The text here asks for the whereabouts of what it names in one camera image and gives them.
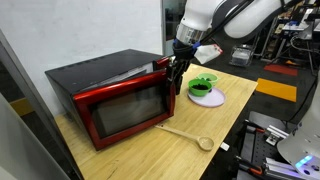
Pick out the white wrist bracket red knob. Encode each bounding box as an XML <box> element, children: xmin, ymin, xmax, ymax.
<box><xmin>194</xmin><ymin>43</ymin><xmax>224</xmax><ymax>65</ymax></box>

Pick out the lilac round plate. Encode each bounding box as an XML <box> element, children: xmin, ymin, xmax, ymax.
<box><xmin>187</xmin><ymin>87</ymin><xmax>227</xmax><ymax>108</ymax></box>

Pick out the silver aluminium rail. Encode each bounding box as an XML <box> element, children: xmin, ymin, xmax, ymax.
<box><xmin>264</xmin><ymin>156</ymin><xmax>303</xmax><ymax>180</ymax></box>

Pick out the wooden spoon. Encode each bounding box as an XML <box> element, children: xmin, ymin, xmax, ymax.
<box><xmin>155</xmin><ymin>122</ymin><xmax>215</xmax><ymax>152</ymax></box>

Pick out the black perforated breadboard table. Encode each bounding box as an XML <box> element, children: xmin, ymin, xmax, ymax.
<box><xmin>233</xmin><ymin>110</ymin><xmax>303</xmax><ymax>180</ymax></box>

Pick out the black arm cable blue tape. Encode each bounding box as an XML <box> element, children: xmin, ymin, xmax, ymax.
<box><xmin>172</xmin><ymin>0</ymin><xmax>254</xmax><ymax>51</ymax></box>

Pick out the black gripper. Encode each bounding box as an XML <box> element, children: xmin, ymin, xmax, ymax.
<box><xmin>165</xmin><ymin>40</ymin><xmax>198</xmax><ymax>88</ymax></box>

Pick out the clear plastic bin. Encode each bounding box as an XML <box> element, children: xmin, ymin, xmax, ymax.
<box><xmin>230</xmin><ymin>44</ymin><xmax>254</xmax><ymax>67</ymax></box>

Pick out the dark green bowl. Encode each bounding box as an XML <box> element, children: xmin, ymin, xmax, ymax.
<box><xmin>187</xmin><ymin>78</ymin><xmax>213</xmax><ymax>98</ymax></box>

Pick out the black microwave oven body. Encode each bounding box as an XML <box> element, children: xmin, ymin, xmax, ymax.
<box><xmin>44</xmin><ymin>48</ymin><xmax>172</xmax><ymax>134</ymax></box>

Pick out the cluttered lab desk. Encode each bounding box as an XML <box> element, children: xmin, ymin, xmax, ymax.
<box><xmin>273</xmin><ymin>13</ymin><xmax>320</xmax><ymax>64</ymax></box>

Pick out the light green handled bowl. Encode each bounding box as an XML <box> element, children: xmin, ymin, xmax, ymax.
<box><xmin>197</xmin><ymin>72</ymin><xmax>219</xmax><ymax>87</ymax></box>

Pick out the orange handled tool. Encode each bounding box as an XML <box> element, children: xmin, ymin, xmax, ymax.
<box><xmin>234</xmin><ymin>155</ymin><xmax>264</xmax><ymax>177</ymax></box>

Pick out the silver aluminium bracket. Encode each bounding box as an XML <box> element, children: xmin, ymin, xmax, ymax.
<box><xmin>264</xmin><ymin>124</ymin><xmax>290</xmax><ymax>146</ymax></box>

